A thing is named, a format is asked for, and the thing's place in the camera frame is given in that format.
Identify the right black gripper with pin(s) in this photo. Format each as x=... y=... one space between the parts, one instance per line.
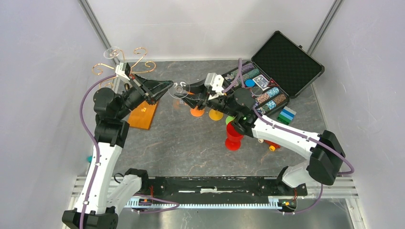
x=198 y=88

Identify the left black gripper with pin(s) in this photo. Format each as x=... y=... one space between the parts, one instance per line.
x=154 y=88

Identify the clear wine glass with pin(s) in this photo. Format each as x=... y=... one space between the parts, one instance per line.
x=113 y=53
x=178 y=91

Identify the orange plastic wine glass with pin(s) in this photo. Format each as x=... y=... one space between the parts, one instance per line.
x=197 y=112

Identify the yellow plastic wine glass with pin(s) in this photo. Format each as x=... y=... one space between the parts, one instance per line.
x=215 y=115

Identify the green plastic wine glass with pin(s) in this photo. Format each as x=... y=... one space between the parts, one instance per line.
x=229 y=119

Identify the red plastic wine glass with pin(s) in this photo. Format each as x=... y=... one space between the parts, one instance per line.
x=233 y=140

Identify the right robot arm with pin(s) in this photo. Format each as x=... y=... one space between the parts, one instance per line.
x=323 y=153

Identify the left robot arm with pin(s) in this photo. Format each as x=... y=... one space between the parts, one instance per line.
x=95 y=207

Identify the wooden rack base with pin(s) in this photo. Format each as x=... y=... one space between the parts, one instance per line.
x=142 y=116

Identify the black poker chip case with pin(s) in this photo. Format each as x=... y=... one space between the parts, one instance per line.
x=278 y=72

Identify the red toy brick car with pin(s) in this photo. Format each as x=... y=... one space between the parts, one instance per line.
x=271 y=145

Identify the blue green brick stack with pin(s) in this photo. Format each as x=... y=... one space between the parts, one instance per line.
x=286 y=115

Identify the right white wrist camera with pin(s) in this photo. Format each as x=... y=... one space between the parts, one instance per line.
x=214 y=85

